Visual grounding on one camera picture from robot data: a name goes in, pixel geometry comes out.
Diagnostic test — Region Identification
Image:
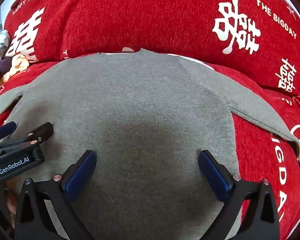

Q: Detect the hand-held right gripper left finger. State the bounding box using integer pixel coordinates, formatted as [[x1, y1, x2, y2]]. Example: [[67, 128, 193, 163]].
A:
[[14, 150, 97, 240]]

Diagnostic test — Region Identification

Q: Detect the grey knitted sweater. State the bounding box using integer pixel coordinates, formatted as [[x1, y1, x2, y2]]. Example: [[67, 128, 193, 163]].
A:
[[0, 49, 300, 240]]

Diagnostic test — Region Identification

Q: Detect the red printed sofa cover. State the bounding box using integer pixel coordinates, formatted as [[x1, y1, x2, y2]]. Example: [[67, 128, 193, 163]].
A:
[[0, 52, 300, 240]]

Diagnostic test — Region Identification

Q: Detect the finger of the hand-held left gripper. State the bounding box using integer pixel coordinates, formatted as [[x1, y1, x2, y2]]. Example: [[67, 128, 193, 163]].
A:
[[0, 121, 17, 144], [0, 122, 53, 155]]

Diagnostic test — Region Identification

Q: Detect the red printed back cushion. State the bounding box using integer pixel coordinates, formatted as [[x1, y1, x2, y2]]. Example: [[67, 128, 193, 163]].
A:
[[4, 0, 300, 95]]

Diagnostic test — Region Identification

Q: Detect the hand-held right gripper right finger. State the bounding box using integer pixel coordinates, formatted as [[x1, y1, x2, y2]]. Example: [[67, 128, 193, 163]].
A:
[[198, 150, 280, 240]]

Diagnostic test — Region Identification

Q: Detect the person's left hand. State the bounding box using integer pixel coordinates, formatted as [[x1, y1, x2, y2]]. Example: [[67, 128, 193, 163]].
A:
[[4, 180, 17, 228]]

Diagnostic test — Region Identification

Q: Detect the yellow cloth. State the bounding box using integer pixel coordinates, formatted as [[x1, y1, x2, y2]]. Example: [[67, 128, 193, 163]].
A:
[[1, 54, 30, 83]]

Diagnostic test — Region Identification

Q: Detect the dark purple cloth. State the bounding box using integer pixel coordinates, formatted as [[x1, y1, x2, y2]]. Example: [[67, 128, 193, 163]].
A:
[[0, 56, 14, 77]]

